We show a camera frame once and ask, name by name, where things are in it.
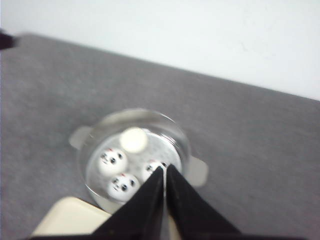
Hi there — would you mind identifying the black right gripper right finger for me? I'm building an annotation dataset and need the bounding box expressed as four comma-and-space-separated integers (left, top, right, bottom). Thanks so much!
166, 165, 242, 240

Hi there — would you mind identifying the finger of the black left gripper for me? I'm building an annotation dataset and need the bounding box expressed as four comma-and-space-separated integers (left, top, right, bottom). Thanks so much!
0, 31, 20, 50

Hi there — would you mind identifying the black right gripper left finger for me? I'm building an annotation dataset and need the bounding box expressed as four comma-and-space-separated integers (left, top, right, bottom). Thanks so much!
92, 167, 164, 240

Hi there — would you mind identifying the panda bun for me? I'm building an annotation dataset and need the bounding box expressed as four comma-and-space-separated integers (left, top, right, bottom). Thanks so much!
97, 148, 128, 177
141, 159, 168, 182
106, 172, 141, 202

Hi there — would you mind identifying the stainless steel steamer pot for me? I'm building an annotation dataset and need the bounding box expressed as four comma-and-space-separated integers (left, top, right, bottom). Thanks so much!
69, 108, 209, 213

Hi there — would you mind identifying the beige plastic tray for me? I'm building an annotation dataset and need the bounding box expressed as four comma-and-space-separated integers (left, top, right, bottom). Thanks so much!
30, 196, 111, 237

